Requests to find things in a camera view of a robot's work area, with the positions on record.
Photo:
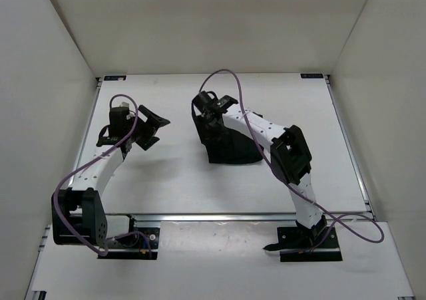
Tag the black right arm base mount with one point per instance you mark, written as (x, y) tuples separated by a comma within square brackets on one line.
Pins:
[(298, 244)]

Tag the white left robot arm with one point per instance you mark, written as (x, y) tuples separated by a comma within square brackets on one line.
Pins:
[(78, 208)]

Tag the blue label sticker right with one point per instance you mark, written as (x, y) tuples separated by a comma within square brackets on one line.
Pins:
[(311, 76)]

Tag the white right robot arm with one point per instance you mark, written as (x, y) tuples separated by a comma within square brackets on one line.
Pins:
[(290, 158)]

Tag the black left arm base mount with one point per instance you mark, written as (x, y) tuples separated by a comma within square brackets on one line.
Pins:
[(129, 238)]

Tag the aluminium table rail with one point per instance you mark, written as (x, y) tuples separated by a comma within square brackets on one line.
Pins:
[(210, 217)]

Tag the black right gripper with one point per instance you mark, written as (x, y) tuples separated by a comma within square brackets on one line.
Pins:
[(203, 118)]

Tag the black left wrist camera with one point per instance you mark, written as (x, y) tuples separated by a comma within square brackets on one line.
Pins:
[(120, 123)]

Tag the blue label sticker left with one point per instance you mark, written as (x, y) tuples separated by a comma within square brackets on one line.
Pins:
[(114, 78)]

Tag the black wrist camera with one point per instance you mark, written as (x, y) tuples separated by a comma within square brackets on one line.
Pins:
[(120, 123), (209, 102)]

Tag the black pleated skirt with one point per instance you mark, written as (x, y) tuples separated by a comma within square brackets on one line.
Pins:
[(226, 146)]

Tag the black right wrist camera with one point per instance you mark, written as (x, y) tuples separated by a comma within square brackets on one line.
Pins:
[(209, 102)]

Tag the blue label sticker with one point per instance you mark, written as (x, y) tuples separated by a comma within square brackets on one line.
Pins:
[(311, 76), (114, 78)]

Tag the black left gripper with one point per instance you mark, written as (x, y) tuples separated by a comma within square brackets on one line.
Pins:
[(152, 125)]

